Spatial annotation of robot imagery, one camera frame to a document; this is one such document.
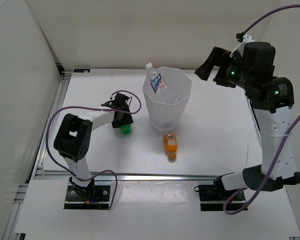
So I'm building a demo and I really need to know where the white plastic bin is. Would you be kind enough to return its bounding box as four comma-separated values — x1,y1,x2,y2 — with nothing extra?
142,66,192,132

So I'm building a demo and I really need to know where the clear bottle white orange label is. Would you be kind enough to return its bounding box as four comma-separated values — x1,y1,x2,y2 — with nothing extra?
145,63,168,95

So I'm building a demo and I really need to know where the blue label sticker left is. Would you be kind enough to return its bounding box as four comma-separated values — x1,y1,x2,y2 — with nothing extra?
73,68,91,73

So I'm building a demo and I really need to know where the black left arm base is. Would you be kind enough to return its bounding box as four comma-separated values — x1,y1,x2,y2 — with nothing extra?
63,183,111,210

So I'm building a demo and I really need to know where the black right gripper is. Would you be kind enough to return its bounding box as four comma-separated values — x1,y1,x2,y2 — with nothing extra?
194,47,254,90

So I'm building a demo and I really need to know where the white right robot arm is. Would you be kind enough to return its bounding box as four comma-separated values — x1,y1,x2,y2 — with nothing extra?
195,41,300,200

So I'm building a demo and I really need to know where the aluminium table rail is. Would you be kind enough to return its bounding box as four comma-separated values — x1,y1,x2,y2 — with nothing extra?
27,69,276,183

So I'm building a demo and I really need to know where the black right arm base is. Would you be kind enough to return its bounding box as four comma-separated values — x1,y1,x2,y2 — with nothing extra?
193,185,246,212

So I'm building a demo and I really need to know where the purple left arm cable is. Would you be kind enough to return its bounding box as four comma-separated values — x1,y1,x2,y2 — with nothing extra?
45,89,143,210

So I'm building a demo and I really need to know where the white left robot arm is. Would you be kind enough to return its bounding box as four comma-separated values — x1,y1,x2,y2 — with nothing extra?
53,93,133,200

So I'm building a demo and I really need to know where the orange juice bottle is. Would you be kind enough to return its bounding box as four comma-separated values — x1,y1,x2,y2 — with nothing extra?
163,133,178,161

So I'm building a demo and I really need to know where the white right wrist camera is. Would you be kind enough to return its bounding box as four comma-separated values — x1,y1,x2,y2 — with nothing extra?
230,32,255,60

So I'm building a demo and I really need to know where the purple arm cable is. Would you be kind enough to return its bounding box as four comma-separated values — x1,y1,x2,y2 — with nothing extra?
223,4,300,215
45,89,143,210

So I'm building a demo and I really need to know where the green plastic soda bottle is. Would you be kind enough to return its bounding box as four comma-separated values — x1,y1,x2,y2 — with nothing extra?
119,124,132,136

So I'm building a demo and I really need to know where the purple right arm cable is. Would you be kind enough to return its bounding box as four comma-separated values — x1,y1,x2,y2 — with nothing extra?
223,4,300,215

